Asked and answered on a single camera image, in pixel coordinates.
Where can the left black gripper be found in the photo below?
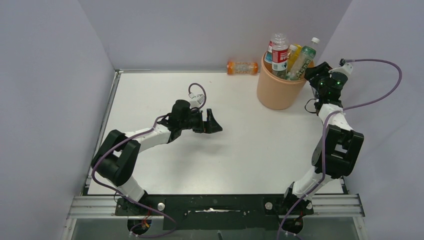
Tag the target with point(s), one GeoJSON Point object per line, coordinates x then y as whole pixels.
{"type": "Point", "coordinates": [210, 126]}

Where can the red green label bottle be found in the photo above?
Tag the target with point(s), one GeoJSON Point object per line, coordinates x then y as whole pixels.
{"type": "Point", "coordinates": [280, 48]}

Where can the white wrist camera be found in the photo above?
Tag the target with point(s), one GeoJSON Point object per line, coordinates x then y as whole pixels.
{"type": "Point", "coordinates": [344, 67]}
{"type": "Point", "coordinates": [196, 100]}

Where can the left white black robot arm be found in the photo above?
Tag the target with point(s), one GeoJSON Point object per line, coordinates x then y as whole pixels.
{"type": "Point", "coordinates": [113, 164]}

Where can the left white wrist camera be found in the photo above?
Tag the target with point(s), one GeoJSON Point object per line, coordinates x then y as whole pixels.
{"type": "Point", "coordinates": [196, 100]}

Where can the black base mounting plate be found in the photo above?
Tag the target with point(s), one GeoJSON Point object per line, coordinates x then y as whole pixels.
{"type": "Point", "coordinates": [215, 212]}

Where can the aluminium frame rail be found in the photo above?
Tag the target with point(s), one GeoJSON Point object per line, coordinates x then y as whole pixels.
{"type": "Point", "coordinates": [324, 206]}

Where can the orange plastic bin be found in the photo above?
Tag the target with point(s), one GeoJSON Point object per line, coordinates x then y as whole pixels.
{"type": "Point", "coordinates": [279, 94]}

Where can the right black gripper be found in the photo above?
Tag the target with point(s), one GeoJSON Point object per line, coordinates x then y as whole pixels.
{"type": "Point", "coordinates": [321, 70]}

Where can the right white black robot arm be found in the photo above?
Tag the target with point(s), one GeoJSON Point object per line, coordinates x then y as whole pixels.
{"type": "Point", "coordinates": [338, 149]}

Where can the orange drink bottle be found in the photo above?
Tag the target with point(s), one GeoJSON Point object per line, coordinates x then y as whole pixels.
{"type": "Point", "coordinates": [242, 68]}

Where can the green label clear bottle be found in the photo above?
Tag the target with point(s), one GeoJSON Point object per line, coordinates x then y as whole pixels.
{"type": "Point", "coordinates": [305, 57]}

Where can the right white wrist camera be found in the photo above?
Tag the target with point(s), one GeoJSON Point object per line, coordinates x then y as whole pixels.
{"type": "Point", "coordinates": [344, 67]}

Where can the red white label bottle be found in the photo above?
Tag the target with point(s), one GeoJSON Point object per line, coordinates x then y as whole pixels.
{"type": "Point", "coordinates": [268, 57]}

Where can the yellow juice bottle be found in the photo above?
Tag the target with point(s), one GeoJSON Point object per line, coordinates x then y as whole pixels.
{"type": "Point", "coordinates": [293, 53]}

